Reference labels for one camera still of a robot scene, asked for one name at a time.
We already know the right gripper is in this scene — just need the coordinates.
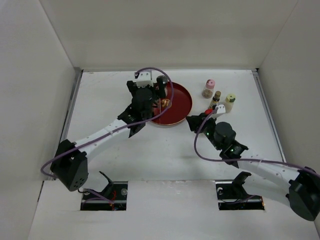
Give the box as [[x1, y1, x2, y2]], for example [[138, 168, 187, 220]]
[[185, 111, 222, 151]]

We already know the silver cap pepper shaker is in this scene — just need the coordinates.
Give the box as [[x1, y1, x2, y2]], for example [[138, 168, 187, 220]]
[[156, 75, 168, 99]]

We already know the red lid sauce jar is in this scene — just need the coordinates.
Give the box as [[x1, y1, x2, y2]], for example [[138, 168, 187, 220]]
[[204, 108, 213, 116]]

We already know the small yellow label bottle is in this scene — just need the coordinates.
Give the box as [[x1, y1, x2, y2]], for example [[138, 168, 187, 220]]
[[209, 91, 221, 109]]

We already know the yellow cap salt shaker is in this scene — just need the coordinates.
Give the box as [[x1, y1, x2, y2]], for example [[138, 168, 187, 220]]
[[223, 93, 236, 113]]

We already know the pink cap spice shaker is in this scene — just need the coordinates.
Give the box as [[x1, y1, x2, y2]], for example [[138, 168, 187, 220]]
[[201, 79, 216, 99]]

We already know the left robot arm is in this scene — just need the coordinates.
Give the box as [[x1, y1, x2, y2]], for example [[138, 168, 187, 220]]
[[50, 76, 168, 200]]

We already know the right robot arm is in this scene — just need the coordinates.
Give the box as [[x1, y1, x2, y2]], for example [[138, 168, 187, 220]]
[[186, 113, 320, 222]]

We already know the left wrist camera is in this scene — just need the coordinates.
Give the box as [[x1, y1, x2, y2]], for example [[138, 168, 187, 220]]
[[134, 70, 153, 88]]

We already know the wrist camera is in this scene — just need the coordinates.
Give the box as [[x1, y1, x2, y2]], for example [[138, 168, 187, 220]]
[[211, 104, 226, 119], [134, 70, 153, 88]]

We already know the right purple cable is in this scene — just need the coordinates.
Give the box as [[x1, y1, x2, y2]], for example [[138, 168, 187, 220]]
[[194, 107, 320, 176]]

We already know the purple cable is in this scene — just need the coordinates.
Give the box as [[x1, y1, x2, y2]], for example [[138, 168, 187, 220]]
[[40, 66, 175, 211], [194, 107, 320, 176]]

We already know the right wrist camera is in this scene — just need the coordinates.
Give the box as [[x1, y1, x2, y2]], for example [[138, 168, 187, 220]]
[[211, 104, 226, 119]]

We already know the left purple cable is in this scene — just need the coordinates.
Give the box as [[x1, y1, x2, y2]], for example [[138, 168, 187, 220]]
[[40, 66, 175, 211]]

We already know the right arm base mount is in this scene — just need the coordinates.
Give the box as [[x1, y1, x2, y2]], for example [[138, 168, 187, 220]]
[[215, 171, 265, 211]]

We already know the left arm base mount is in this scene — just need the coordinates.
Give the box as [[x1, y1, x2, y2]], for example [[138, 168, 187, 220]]
[[78, 171, 129, 212]]

